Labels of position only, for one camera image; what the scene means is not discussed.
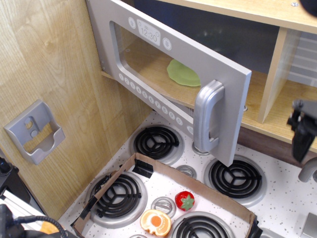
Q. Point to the front left stove burner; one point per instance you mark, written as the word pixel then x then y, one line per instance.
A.
pixel 123 202

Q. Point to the stove burner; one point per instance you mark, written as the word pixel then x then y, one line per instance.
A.
pixel 123 202
pixel 243 181
pixel 199 224
pixel 159 142

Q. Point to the grey wall phone holder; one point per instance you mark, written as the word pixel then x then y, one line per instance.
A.
pixel 26 126

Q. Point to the red toy strawberry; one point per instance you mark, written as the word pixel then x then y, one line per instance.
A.
pixel 184 200

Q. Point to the back left stove burner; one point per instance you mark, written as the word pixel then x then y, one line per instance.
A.
pixel 159 142

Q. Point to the grey toy microwave door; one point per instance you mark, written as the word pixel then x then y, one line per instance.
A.
pixel 196 89

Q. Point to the grey middle stove knob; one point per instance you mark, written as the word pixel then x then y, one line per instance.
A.
pixel 187 170

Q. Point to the grey sink faucet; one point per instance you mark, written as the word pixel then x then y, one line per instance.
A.
pixel 309 171

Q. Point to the back right stove burner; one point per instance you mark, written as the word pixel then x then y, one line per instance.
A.
pixel 243 181

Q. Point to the grey stove knob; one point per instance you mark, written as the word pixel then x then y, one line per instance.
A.
pixel 165 205
pixel 199 152
pixel 187 170

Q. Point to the grey front stove knob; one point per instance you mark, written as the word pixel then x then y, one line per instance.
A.
pixel 165 205

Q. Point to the black device at left edge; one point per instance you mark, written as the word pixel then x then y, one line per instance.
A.
pixel 11 181

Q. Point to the green toy plate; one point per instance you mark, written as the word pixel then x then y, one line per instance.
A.
pixel 182 74

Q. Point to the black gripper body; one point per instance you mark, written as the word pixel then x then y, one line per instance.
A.
pixel 304 117

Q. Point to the orange toy fruit half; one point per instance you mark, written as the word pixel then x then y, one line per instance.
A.
pixel 156 222

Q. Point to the front right stove burner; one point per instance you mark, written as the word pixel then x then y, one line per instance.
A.
pixel 199 224

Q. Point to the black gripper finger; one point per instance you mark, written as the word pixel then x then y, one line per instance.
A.
pixel 303 138

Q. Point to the grey back stove knob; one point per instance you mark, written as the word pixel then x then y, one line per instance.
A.
pixel 199 152

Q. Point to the brown cardboard barrier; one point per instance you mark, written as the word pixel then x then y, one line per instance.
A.
pixel 159 180

